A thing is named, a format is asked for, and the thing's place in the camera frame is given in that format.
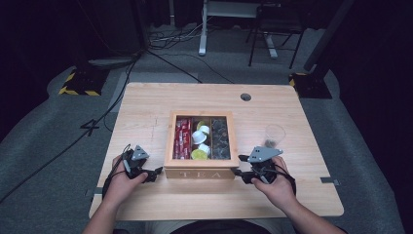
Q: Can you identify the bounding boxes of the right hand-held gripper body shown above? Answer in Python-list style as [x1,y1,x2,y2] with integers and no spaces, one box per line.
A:
[246,145,284,185]

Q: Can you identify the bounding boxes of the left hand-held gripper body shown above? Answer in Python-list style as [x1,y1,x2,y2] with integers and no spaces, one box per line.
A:
[121,144,151,180]

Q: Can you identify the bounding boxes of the clear plastic cup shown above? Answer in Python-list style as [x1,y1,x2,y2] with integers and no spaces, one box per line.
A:
[264,124,287,149]

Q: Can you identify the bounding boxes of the wooden tea box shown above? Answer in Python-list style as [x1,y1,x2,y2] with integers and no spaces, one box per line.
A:
[164,110,241,180]

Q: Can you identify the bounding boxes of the person's left hand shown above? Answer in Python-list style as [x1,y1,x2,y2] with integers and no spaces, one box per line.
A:
[102,154,149,207]

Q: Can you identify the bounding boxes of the person's right hand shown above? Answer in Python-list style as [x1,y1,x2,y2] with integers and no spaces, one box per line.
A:
[250,156,296,213]

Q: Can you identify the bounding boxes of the pile of dark tea packets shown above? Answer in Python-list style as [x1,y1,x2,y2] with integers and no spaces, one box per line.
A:
[210,118,231,161]

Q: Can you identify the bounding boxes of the red stick packet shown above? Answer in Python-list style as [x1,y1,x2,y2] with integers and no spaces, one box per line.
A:
[173,118,182,160]
[179,118,188,160]
[185,117,193,160]

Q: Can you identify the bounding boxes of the large lime lid capsule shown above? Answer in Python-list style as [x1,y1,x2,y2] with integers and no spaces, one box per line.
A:
[190,149,209,161]

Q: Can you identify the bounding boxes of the large white capsule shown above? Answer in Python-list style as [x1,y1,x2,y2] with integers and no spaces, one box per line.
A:
[191,130,208,146]

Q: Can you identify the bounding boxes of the striped black stand base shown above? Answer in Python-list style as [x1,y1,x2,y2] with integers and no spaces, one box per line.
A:
[288,71,333,99]
[57,66,110,98]

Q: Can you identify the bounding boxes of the black chair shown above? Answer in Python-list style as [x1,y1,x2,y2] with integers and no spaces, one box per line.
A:
[244,2,308,70]

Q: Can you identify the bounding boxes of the dark slanted stand pole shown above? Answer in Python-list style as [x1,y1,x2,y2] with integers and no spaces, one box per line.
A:
[303,0,356,73]

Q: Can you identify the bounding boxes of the right hand-held gripper cable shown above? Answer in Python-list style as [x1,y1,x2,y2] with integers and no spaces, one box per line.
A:
[275,168,297,197]

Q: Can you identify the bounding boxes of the hand-held gripper cable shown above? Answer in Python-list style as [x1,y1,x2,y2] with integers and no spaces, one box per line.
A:
[101,143,131,200]
[275,168,297,197]

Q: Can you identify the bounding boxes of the left hand-held gripper cable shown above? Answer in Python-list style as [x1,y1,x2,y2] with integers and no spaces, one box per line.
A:
[101,143,131,200]

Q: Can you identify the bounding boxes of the long black floor cable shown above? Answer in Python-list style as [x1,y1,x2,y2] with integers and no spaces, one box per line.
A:
[0,55,141,204]

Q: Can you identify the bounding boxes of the thin black floor cable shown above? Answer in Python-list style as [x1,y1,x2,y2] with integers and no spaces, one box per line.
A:
[145,49,236,85]

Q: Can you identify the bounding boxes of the white desk frame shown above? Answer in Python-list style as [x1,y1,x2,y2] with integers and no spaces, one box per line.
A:
[198,0,281,59]

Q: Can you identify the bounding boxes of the bundle of floor cables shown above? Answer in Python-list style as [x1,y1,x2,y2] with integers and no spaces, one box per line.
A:
[147,23,210,51]

